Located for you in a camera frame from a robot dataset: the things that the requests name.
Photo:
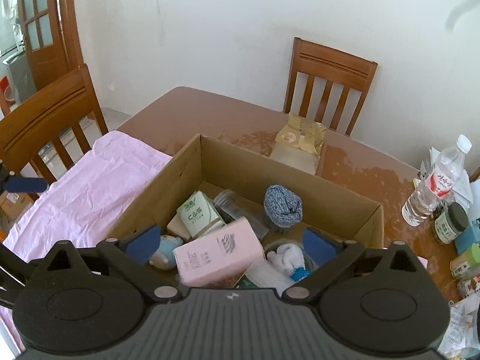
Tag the green white tissue pack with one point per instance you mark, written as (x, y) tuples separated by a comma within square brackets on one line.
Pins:
[(198, 213)]

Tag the beige pink box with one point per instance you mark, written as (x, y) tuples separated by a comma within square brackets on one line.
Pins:
[(176, 228)]

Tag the cotton swab container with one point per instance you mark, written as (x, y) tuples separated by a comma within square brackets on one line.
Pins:
[(262, 273)]

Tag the small jar black lid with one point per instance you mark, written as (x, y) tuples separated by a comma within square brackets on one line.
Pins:
[(450, 228)]

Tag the wooden chair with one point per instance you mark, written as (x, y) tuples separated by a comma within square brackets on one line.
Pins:
[(330, 67), (48, 108)]

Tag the grey appliance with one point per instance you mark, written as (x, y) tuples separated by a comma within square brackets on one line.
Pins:
[(20, 78)]

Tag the beige snack packets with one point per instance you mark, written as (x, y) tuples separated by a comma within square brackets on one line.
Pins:
[(296, 135)]

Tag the small cardboard box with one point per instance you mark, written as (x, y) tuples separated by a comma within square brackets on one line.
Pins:
[(15, 206)]

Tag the small jar green lid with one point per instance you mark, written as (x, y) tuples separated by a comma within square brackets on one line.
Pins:
[(465, 262)]

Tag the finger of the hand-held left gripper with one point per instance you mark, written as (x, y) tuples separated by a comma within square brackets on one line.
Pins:
[(24, 185), (13, 260)]

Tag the blue knit sock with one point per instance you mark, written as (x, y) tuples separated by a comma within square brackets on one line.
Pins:
[(283, 204)]

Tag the white sock blue stripe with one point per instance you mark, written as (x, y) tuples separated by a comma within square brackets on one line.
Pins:
[(288, 258)]

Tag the blue white round toy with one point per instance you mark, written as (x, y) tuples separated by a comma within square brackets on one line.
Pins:
[(165, 251)]

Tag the pink cloth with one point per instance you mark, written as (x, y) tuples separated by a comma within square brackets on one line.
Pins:
[(93, 187)]

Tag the teal box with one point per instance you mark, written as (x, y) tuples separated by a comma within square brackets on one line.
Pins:
[(468, 238)]

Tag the clear water bottle red label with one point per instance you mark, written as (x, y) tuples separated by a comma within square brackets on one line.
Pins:
[(431, 191)]

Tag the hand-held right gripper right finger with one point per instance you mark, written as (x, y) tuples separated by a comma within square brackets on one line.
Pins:
[(318, 249)]

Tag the white plastic packet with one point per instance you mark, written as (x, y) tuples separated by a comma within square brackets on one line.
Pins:
[(461, 326)]

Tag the wooden glass-pane door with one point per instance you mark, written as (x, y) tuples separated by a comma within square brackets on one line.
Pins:
[(45, 67)]

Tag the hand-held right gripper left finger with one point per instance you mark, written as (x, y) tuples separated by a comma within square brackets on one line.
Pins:
[(142, 243)]

